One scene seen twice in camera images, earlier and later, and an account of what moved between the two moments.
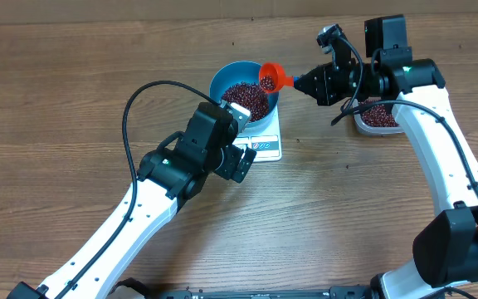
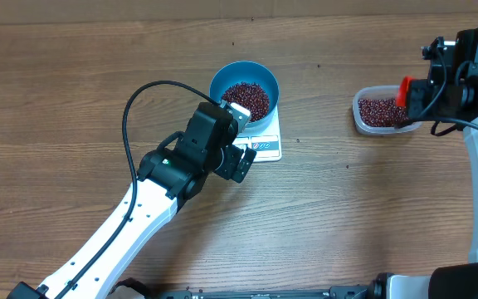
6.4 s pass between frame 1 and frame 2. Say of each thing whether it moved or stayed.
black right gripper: moved
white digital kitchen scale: stayed
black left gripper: stayed
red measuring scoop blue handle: moved
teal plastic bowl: stayed
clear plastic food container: stayed
